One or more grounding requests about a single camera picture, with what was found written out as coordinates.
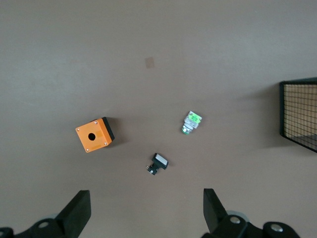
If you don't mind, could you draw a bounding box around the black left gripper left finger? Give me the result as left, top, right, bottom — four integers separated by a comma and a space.
0, 190, 92, 238

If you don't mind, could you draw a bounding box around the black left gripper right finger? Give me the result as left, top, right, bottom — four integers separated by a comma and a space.
202, 188, 302, 238

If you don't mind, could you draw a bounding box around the black square white-face button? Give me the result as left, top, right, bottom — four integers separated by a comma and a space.
146, 152, 170, 177

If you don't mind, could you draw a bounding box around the green push button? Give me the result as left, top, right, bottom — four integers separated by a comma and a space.
180, 111, 203, 136

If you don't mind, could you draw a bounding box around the orange button enclosure box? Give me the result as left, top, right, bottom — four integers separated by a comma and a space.
75, 117, 116, 154

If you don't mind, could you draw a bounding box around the black wire mesh basket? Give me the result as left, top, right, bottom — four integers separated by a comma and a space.
279, 77, 317, 153

